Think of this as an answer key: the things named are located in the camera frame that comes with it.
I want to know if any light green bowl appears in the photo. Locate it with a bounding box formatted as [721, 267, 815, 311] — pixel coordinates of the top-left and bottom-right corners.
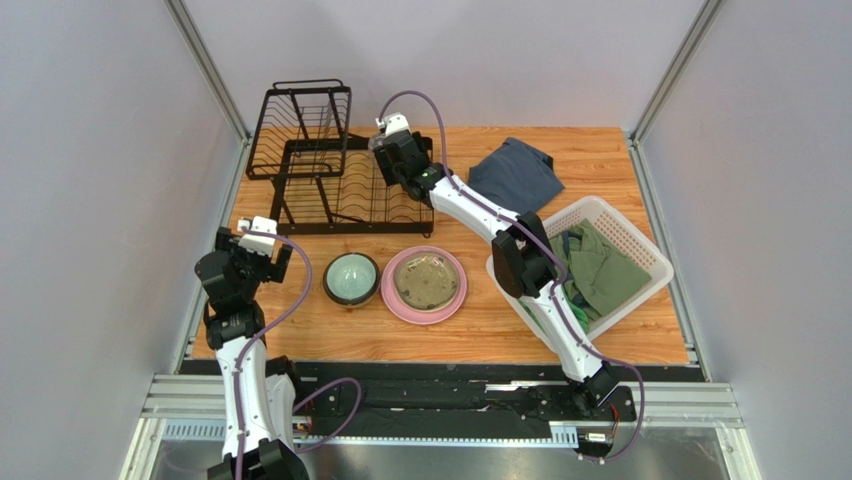
[326, 254, 379, 302]

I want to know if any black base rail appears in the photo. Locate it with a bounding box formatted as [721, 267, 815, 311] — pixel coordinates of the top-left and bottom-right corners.
[136, 359, 740, 461]

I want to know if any pink plate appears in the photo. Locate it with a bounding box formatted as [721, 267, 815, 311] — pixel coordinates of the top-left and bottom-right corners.
[380, 246, 468, 326]

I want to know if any cream patterned plate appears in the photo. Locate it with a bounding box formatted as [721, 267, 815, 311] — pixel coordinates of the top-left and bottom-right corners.
[392, 255, 461, 314]

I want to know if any purple cable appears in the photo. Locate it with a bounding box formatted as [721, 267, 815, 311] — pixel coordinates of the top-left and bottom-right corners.
[377, 89, 646, 463]
[231, 228, 364, 480]

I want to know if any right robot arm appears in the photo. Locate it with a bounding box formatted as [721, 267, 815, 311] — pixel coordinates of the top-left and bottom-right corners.
[368, 130, 618, 408]

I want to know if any bright green towel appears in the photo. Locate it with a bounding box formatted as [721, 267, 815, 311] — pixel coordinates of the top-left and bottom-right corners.
[519, 301, 590, 333]

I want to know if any olive green shirt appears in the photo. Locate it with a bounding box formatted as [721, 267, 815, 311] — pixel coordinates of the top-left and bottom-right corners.
[550, 221, 650, 322]

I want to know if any clear glass cup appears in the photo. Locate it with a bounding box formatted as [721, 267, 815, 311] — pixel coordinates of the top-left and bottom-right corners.
[367, 132, 385, 152]

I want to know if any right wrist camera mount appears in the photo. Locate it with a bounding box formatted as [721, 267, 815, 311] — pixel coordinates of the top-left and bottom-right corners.
[376, 112, 410, 136]

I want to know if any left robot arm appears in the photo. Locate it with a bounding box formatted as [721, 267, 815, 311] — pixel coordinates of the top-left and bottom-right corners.
[194, 217, 308, 479]

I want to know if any beige brown bowl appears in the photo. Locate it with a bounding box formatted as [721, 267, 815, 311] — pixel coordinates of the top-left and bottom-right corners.
[322, 251, 382, 309]

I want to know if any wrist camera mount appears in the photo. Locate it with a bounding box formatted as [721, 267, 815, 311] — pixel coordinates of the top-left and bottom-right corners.
[237, 216, 277, 258]
[376, 112, 410, 136]

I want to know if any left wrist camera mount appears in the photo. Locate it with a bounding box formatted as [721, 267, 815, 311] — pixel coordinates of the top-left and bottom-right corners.
[237, 216, 277, 258]

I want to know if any folded blue cloth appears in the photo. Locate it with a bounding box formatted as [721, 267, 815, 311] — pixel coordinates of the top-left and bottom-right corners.
[467, 137, 565, 214]

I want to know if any black wire dish rack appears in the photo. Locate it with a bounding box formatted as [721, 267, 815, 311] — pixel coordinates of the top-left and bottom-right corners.
[246, 79, 434, 237]

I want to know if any clear glass plate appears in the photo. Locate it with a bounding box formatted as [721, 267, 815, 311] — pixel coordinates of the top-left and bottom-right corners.
[393, 256, 459, 310]

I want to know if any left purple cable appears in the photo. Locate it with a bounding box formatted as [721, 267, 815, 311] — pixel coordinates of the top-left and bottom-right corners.
[231, 228, 364, 480]

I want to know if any white plastic basket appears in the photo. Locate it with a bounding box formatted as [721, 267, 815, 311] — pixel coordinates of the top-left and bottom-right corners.
[485, 194, 676, 345]

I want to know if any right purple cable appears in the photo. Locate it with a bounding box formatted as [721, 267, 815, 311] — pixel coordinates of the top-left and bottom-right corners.
[377, 89, 646, 463]

